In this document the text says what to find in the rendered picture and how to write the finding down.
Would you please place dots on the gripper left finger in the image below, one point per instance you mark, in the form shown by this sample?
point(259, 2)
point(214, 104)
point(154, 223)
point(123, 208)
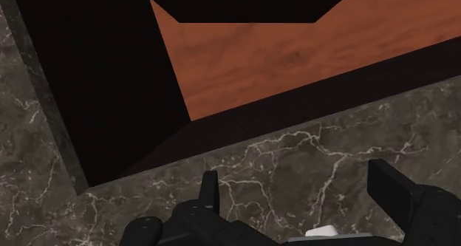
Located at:
point(187, 223)

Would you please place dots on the black robot stand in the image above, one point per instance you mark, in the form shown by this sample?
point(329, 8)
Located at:
point(248, 4)

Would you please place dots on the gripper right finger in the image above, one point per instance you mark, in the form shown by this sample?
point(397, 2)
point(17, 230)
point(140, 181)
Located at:
point(432, 216)

